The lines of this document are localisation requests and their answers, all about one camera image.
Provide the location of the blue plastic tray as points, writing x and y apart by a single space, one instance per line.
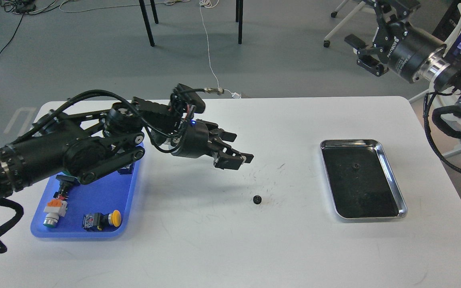
112 192

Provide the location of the yellow push button switch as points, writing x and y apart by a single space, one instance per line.
98 221

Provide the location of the black selector switch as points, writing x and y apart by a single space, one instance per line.
66 183

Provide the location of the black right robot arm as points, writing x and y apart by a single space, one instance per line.
414 54

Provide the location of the red push button switch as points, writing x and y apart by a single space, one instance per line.
126 170

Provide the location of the silver metal tray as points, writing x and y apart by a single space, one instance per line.
368 194

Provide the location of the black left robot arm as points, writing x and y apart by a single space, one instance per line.
97 132

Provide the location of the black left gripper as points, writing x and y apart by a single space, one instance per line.
194 144

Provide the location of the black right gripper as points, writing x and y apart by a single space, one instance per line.
398 45

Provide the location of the orange white button switch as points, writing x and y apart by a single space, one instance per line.
54 209

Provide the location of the white office chair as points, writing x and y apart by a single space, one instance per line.
350 17

